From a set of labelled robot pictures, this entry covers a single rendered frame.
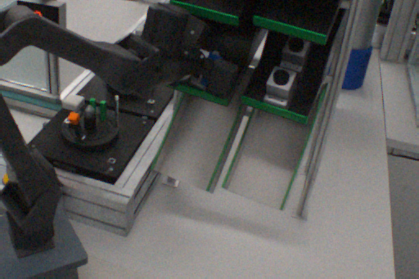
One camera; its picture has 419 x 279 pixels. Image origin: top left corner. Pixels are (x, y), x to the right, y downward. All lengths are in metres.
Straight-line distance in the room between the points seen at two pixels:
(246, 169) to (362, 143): 0.57
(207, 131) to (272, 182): 0.18
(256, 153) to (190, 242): 0.24
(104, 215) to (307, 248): 0.45
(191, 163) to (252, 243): 0.23
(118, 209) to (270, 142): 0.34
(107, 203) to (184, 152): 0.19
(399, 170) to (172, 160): 0.85
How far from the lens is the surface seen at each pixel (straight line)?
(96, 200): 1.07
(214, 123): 1.06
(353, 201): 1.31
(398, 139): 1.62
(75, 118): 1.09
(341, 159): 1.44
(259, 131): 1.06
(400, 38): 2.10
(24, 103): 1.40
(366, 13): 1.70
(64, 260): 0.81
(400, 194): 1.74
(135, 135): 1.21
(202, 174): 1.04
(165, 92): 1.38
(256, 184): 1.04
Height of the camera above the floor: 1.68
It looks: 31 degrees down
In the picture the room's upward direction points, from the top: 4 degrees clockwise
